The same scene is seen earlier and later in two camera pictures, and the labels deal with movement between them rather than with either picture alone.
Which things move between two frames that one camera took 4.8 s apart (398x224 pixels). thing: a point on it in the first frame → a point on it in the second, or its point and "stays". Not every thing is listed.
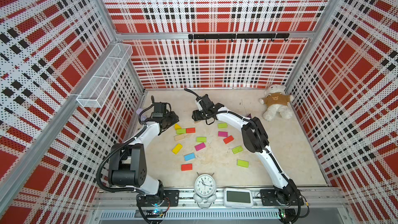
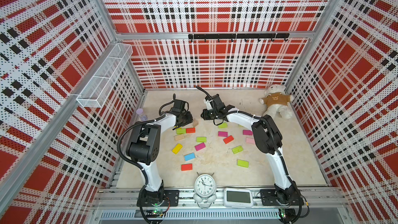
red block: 190,130 stays
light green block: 181,131 stays
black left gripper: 174,118 → 190,119
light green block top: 222,125 stays
